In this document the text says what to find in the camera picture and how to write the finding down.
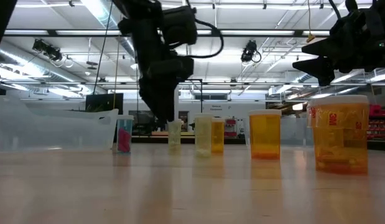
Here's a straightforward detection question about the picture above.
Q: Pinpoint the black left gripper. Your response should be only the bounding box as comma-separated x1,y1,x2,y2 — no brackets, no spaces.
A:
134,43,195,123

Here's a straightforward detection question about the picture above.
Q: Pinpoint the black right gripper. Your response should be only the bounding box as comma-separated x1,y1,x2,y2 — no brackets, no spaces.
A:
292,11,372,87

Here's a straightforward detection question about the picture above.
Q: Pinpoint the short pale yellow pill bottle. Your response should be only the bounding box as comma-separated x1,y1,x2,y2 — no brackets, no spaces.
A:
167,119,183,156

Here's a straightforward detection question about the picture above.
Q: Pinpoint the tall pale yellow pill bottle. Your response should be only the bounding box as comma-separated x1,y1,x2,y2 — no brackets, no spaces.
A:
194,113,214,157

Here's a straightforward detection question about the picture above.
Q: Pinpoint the orange pill bottle white cap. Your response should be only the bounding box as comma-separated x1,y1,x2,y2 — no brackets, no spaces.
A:
248,109,282,161
211,117,226,154

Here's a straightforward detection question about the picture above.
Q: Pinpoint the orange pill bottle red label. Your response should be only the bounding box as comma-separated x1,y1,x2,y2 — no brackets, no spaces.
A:
306,95,370,175

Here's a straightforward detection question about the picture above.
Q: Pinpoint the dark display screen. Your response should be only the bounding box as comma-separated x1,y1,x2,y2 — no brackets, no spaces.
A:
128,110,155,135

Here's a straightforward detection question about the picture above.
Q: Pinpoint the black monitor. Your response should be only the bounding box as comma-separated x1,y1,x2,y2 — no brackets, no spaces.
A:
85,93,124,114

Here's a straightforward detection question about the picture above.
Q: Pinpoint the red tool cart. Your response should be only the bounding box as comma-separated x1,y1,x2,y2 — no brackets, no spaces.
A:
224,117,239,138

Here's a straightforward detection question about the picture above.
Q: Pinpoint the red storage shelving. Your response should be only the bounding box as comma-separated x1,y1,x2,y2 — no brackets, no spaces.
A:
368,104,385,141

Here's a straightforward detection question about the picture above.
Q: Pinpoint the yellow hanging power cord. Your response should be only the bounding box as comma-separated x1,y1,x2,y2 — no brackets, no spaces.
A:
305,0,317,44

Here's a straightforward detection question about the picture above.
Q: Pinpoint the black metal stand frame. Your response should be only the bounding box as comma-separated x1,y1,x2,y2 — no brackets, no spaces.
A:
186,78,204,105

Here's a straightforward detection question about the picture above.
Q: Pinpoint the black aluminium table frame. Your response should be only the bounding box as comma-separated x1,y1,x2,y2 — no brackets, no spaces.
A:
131,135,246,145

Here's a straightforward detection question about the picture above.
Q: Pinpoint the black right camera cable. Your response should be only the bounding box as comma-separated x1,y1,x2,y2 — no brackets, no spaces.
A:
327,0,343,21

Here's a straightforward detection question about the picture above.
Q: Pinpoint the black camera cable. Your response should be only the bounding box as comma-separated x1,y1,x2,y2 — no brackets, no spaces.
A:
176,17,225,60
327,0,343,21

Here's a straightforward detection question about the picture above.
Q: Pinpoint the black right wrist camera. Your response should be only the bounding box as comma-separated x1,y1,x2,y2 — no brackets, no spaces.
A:
368,37,385,60

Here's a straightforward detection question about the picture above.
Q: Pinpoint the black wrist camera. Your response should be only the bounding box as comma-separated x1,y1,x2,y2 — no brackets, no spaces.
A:
162,5,198,47
368,37,385,60

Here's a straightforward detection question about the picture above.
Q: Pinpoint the black ceiling-mounted camera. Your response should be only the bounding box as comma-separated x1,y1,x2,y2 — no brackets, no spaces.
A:
240,39,262,63
31,38,63,62

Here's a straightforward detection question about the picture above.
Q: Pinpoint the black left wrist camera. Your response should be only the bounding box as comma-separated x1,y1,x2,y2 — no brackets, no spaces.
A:
162,5,198,47

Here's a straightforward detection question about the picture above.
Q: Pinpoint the black hanging cable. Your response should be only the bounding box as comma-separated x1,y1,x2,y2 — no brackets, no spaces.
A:
91,0,114,95

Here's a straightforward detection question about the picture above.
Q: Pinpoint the black left camera cable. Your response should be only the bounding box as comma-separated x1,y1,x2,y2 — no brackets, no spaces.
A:
176,17,225,60

